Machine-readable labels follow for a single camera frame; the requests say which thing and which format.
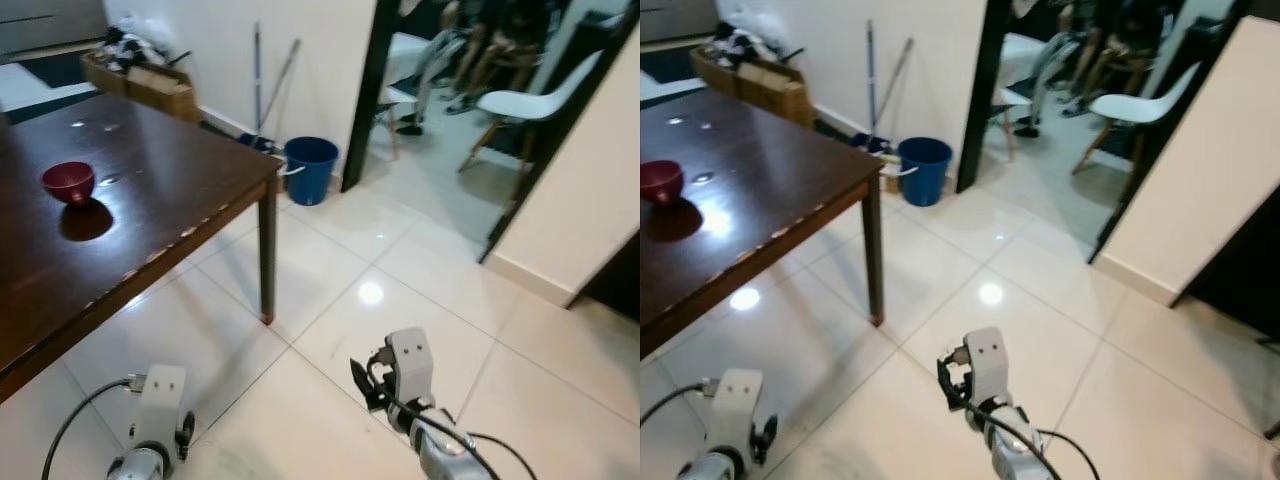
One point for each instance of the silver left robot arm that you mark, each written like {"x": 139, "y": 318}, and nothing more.
{"x": 710, "y": 468}
{"x": 135, "y": 467}

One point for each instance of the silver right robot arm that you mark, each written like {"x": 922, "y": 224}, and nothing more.
{"x": 1015, "y": 450}
{"x": 445, "y": 455}

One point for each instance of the dark wooden table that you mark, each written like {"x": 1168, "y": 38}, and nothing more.
{"x": 150, "y": 220}
{"x": 760, "y": 200}

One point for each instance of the blue plastic bucket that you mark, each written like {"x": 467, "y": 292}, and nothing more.
{"x": 310, "y": 170}
{"x": 925, "y": 170}

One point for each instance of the red bowl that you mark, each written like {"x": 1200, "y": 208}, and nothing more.
{"x": 68, "y": 182}
{"x": 660, "y": 182}

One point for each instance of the small white chair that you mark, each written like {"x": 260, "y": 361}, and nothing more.
{"x": 1008, "y": 98}
{"x": 397, "y": 95}

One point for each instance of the pale broom stick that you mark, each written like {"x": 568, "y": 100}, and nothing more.
{"x": 893, "y": 85}
{"x": 280, "y": 85}

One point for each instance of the grey mop pole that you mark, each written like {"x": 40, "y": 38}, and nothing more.
{"x": 257, "y": 80}
{"x": 871, "y": 80}

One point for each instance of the white chair wooden legs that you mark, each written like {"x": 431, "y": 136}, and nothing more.
{"x": 530, "y": 102}
{"x": 1140, "y": 105}

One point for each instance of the person in grey trousers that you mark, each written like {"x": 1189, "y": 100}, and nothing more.
{"x": 435, "y": 65}
{"x": 1048, "y": 65}

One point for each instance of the brown cardboard box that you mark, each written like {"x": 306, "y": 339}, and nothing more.
{"x": 160, "y": 92}
{"x": 770, "y": 92}

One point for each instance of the seated person bare legs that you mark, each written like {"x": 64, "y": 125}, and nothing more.
{"x": 1110, "y": 45}
{"x": 500, "y": 45}

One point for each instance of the pile of clothes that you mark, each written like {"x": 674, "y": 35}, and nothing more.
{"x": 740, "y": 45}
{"x": 125, "y": 48}

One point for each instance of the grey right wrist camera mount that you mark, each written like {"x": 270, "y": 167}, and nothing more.
{"x": 985, "y": 360}
{"x": 410, "y": 360}

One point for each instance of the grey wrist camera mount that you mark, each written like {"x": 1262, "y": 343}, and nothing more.
{"x": 985, "y": 360}
{"x": 160, "y": 400}
{"x": 735, "y": 405}
{"x": 410, "y": 360}

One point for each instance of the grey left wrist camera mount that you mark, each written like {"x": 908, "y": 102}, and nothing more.
{"x": 735, "y": 405}
{"x": 160, "y": 400}

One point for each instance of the black door frame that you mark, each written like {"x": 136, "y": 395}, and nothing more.
{"x": 365, "y": 90}
{"x": 512, "y": 200}
{"x": 1122, "y": 205}
{"x": 978, "y": 90}

